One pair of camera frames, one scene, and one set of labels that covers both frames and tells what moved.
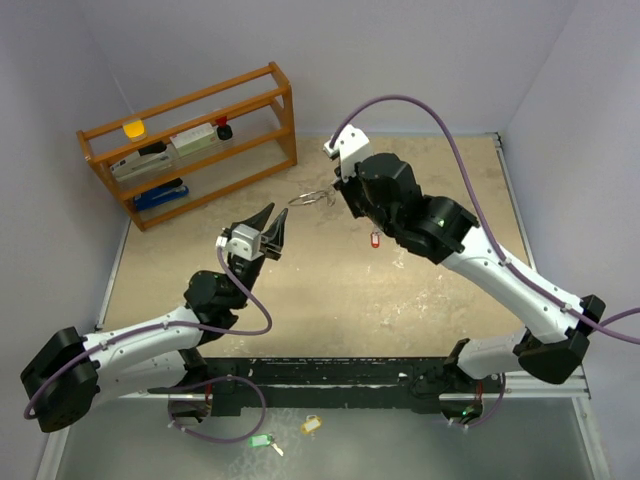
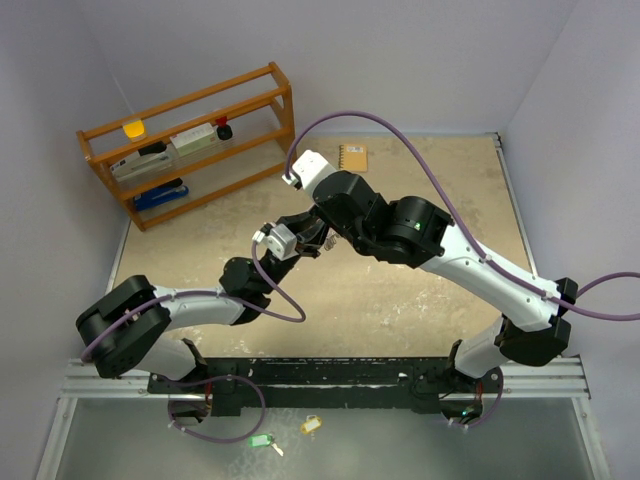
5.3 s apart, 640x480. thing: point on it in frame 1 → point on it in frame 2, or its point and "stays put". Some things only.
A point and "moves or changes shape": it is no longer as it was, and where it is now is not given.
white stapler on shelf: [151, 159] stays put
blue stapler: [161, 194] stays put
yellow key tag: [313, 422] stays put
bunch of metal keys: [330, 195] moves or changes shape
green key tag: [260, 440] stays put
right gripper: [347, 190] → [324, 215]
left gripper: [272, 238] → [309, 248]
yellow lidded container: [135, 130] stays put
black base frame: [429, 385] stays put
